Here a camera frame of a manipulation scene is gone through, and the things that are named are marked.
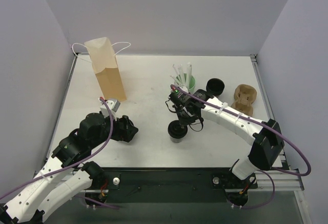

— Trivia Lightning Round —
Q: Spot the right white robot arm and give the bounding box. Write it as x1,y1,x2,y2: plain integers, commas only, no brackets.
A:
168,85,284,187

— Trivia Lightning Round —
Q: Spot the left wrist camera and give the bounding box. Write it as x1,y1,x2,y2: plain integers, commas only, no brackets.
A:
99,98,120,119

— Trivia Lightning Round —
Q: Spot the green straw holder cup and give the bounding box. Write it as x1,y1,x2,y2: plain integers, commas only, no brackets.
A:
174,75,196,93

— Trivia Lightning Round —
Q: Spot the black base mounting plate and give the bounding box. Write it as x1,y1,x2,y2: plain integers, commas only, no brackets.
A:
82,167,257,205

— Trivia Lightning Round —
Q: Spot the brown pulp cup carrier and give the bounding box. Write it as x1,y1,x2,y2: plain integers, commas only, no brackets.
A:
231,84,257,117

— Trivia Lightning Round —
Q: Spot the black coffee cup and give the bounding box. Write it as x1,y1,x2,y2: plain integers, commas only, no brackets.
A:
169,131,187,144

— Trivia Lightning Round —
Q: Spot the black cup lid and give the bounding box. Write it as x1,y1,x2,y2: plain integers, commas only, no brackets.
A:
168,120,188,133

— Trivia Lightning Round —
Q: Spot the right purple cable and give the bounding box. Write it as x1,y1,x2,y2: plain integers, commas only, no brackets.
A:
170,84,312,209

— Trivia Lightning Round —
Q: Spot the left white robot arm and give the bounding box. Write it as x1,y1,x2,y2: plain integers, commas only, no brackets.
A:
1,113,138,223

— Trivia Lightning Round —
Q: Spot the brown paper bag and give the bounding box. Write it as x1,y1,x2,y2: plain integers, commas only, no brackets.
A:
71,37,127,101

